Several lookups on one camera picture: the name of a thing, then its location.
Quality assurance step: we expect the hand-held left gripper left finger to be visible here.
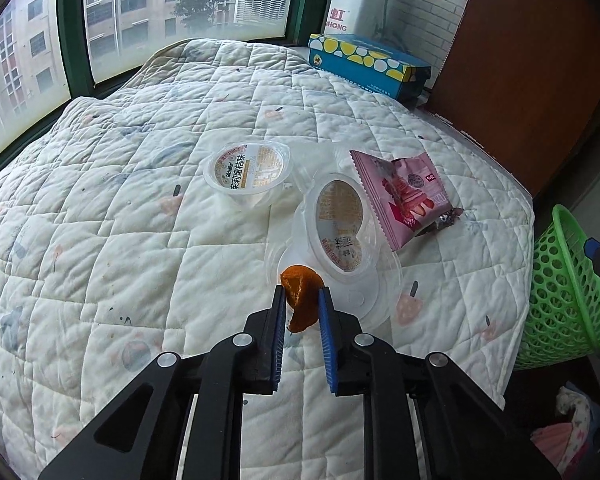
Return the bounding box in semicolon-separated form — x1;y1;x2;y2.
39;284;288;480

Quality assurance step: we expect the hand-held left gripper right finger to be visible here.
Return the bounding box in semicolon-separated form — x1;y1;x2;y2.
318;286;561;480

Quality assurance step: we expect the orange peel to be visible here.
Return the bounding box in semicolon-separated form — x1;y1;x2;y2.
280;264;325;335

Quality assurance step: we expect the green plastic mesh basket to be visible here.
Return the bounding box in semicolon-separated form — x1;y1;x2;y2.
512;204;600;372

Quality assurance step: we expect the clear plastic packaging tray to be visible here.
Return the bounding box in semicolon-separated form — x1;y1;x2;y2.
265;147;406;322

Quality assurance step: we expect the clear jelly cup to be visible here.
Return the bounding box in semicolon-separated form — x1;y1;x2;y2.
300;172;378;276
202;141;295;211

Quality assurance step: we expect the pink snack wrapper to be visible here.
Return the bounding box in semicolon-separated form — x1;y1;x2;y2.
349;150;465;253

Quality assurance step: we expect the pink patterned cloth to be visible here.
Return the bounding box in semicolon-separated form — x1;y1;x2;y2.
530;382;600;467

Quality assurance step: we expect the white quilted blanket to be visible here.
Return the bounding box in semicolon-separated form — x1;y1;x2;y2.
0;37;536;480

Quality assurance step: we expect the brown wooden cabinet panel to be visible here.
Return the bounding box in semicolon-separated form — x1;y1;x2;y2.
427;0;588;201

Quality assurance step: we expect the blue yellow tissue box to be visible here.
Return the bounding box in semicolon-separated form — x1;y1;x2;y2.
307;33;432;102

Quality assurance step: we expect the green window frame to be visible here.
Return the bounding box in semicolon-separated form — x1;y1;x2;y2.
0;0;481;181

